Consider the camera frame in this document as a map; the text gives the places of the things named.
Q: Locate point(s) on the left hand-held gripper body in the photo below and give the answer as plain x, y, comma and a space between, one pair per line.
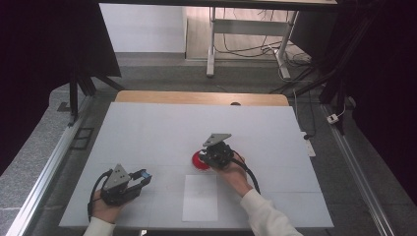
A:
118, 183

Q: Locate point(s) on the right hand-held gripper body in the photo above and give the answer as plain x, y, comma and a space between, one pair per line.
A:
218, 154

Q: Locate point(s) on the small blue object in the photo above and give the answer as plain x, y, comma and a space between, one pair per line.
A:
147, 176

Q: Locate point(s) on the red petri dish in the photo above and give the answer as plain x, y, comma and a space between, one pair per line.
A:
198, 162

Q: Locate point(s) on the person's right hand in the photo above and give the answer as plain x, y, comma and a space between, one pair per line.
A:
236, 177

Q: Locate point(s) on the person's left hand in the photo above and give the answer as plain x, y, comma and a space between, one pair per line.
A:
106, 213

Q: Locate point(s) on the white paper sheet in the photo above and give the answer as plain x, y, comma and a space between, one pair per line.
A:
200, 200

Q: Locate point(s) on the wooden table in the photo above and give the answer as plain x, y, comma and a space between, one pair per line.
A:
196, 97

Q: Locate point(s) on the black tripod stand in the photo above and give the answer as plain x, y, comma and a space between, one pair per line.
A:
73, 95

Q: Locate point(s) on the white power adapter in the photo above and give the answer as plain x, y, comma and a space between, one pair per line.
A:
332, 118

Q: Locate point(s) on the black metal stand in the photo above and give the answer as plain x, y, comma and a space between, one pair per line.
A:
331, 75

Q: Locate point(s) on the black curtain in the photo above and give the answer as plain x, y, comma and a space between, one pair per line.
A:
39, 65
387, 82

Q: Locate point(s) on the aluminium rail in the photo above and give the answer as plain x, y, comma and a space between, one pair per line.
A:
49, 170
354, 170

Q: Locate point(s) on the white desk frame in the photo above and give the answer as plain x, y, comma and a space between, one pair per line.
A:
249, 27

